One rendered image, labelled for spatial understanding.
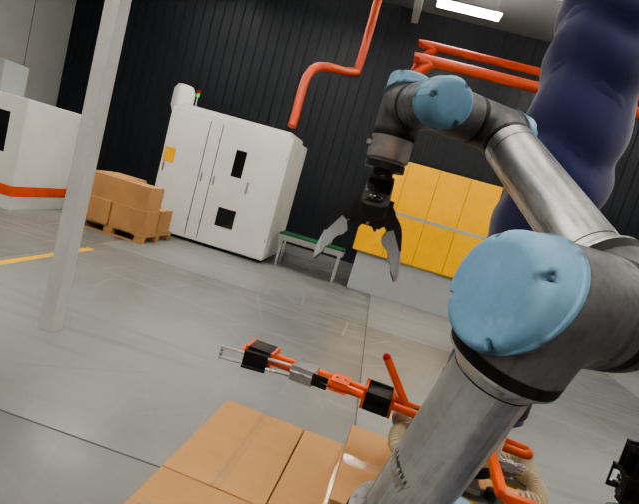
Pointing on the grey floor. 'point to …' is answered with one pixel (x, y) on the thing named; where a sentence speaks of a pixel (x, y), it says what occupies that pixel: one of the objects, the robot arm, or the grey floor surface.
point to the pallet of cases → (128, 208)
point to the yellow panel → (425, 237)
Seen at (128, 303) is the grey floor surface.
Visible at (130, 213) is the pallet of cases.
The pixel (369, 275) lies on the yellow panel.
